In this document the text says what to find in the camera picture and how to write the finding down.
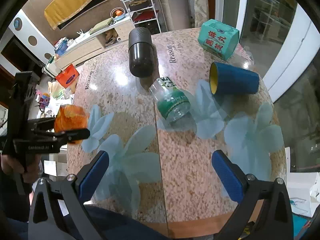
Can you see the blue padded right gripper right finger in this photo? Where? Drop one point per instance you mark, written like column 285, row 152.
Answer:
column 245, row 189

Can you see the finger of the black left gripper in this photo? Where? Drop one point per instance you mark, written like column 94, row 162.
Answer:
column 74, row 136
column 41, row 124

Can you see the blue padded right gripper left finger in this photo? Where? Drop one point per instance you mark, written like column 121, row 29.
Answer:
column 79, row 188

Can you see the blue cup with yellow interior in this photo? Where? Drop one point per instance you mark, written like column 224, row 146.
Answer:
column 225, row 79

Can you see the left hand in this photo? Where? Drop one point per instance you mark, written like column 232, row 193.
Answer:
column 10, row 166

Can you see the orange plastic bag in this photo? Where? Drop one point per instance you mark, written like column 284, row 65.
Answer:
column 67, row 76

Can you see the low wooden cabinet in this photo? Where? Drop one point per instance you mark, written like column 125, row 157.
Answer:
column 96, row 43

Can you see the clear bottle with green label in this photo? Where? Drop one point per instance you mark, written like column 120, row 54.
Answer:
column 171, row 102

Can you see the black cylindrical tumbler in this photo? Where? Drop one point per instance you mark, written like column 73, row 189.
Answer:
column 141, row 54

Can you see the bowl of oranges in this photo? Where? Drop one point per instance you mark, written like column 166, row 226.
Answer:
column 117, row 14

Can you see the yellow cloth covered board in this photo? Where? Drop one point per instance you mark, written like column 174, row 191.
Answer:
column 59, row 11

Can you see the white metal shelf rack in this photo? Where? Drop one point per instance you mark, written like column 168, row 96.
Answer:
column 143, row 13

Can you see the teal tissue box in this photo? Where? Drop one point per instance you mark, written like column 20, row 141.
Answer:
column 218, row 38

